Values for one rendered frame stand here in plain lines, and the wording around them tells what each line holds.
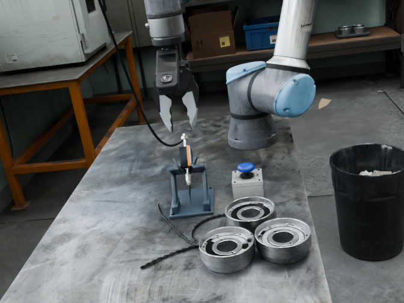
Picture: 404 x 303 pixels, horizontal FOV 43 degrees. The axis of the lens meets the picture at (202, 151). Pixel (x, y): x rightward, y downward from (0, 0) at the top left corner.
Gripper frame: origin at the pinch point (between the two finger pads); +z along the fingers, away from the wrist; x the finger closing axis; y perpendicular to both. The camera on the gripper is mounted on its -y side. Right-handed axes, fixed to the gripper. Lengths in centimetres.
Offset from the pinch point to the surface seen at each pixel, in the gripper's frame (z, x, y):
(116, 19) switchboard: 14, 82, 360
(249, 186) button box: 15.0, -13.7, -3.8
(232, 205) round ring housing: 15.4, -9.6, -11.6
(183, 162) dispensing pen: 7.6, 0.6, -2.8
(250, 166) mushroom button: 11.2, -14.5, -1.3
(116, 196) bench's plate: 18.5, 19.9, 6.2
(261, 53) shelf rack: 52, -41, 317
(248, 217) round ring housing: 17.8, -12.6, -13.1
